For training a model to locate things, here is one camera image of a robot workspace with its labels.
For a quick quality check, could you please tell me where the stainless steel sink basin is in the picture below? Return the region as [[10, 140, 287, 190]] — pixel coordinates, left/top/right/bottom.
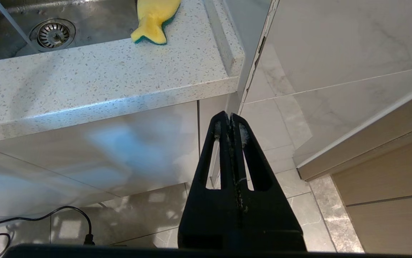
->
[[0, 0, 140, 63]]

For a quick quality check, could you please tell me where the yellow fish-shaped sponge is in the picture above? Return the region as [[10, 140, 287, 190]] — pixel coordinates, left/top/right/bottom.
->
[[131, 0, 182, 45]]

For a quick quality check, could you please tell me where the running tap water stream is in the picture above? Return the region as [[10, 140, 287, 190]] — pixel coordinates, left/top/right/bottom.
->
[[0, 0, 40, 53]]

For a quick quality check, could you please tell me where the white counter base cabinet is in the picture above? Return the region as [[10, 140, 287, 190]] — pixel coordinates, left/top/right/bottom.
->
[[0, 94, 229, 220]]

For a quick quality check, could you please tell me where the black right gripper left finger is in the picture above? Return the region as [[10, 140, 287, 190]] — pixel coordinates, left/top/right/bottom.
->
[[178, 111, 240, 251]]

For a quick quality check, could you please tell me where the black floor power cable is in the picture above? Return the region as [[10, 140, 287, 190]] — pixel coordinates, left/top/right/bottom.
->
[[0, 206, 95, 246]]

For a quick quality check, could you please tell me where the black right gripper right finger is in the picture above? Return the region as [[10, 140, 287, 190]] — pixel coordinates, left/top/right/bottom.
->
[[230, 113, 307, 252]]

